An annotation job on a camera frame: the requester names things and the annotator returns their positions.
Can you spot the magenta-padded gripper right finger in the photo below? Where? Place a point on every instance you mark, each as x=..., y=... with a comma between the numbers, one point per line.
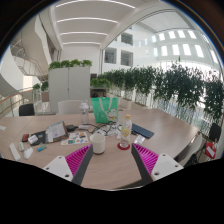
x=148, y=159

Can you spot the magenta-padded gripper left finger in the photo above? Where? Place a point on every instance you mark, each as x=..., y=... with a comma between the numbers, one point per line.
x=77, y=160

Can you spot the clear plastic drink bottle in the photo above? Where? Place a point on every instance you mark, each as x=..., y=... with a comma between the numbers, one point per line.
x=125, y=133

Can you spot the colourful sticker sheet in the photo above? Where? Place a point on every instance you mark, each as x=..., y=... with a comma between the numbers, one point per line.
x=75, y=138

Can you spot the white packet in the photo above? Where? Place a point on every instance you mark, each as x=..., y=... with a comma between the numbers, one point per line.
x=139, y=139

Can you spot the white cup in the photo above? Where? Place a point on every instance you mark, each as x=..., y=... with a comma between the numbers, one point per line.
x=97, y=144

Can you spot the flat round red coaster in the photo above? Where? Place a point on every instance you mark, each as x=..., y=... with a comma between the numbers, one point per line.
x=119, y=147

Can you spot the black pouch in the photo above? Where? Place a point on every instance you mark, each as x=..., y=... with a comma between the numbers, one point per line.
x=71, y=128

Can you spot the white power adapter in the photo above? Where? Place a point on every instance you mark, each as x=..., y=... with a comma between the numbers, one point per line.
x=84, y=127

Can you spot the brown covered book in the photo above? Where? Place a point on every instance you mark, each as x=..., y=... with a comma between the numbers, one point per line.
x=56, y=131

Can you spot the small blue object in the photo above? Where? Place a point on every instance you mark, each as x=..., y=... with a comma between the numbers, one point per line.
x=42, y=148

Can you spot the white chair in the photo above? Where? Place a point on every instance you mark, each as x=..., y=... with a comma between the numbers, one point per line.
x=69, y=107
x=191, y=148

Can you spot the black notebook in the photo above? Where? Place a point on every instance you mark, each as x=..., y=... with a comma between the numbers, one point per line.
x=40, y=135

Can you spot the clear shaker bottle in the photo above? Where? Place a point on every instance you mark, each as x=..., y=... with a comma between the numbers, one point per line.
x=84, y=115

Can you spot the green tote bag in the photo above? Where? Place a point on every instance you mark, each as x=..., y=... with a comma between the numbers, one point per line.
x=104, y=111

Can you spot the black and red case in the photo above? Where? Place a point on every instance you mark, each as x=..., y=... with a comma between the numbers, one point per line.
x=25, y=137

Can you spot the small white computer mouse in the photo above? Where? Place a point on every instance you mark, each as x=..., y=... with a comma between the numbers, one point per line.
x=21, y=146

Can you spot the red and white bag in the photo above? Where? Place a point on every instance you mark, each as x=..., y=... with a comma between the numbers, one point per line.
x=210, y=150

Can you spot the black chair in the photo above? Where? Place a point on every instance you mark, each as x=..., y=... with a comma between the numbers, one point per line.
x=26, y=110
x=215, y=131

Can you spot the white cabinet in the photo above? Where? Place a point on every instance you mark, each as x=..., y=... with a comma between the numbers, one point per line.
x=68, y=86

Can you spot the green plant hedge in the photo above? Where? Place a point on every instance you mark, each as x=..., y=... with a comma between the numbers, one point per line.
x=173, y=86

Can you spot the small potted plants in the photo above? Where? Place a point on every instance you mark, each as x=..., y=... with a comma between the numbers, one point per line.
x=40, y=87

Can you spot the green plants on cabinet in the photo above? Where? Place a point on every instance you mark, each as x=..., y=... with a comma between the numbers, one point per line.
x=70, y=63

